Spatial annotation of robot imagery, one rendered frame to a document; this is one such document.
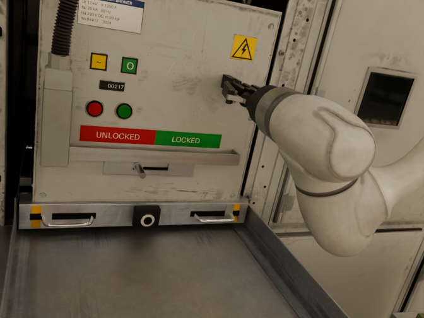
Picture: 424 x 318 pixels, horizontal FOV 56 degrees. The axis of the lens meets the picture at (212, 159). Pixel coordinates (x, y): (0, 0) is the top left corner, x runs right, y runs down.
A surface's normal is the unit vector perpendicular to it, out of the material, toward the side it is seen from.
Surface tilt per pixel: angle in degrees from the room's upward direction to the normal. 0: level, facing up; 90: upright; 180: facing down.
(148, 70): 90
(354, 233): 96
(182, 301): 0
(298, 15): 90
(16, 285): 0
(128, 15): 90
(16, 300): 0
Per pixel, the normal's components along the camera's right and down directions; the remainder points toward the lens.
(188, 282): 0.18, -0.92
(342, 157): 0.04, 0.36
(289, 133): -0.91, -0.04
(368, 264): 0.35, 0.39
